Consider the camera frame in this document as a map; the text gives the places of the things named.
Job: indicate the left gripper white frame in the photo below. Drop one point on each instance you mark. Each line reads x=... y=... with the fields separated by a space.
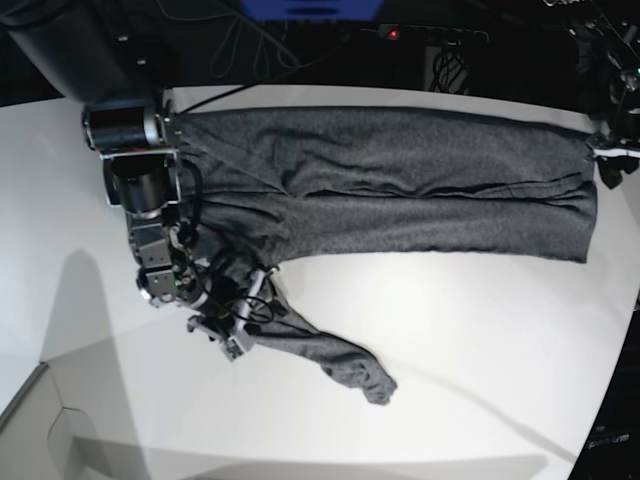
x=614 y=157

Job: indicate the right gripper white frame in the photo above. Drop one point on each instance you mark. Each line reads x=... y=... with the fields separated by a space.
x=229 y=317

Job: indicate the grey t-shirt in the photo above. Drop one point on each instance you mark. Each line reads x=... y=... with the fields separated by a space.
x=279 y=184

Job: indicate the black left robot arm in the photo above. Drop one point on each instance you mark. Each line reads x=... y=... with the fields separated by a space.
x=608 y=33

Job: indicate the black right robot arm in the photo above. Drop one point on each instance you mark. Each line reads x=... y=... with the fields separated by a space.
x=128 y=123

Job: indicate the black power strip red light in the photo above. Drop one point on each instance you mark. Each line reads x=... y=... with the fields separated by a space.
x=433 y=34

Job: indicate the blue box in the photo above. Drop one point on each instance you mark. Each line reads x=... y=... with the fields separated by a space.
x=284 y=10

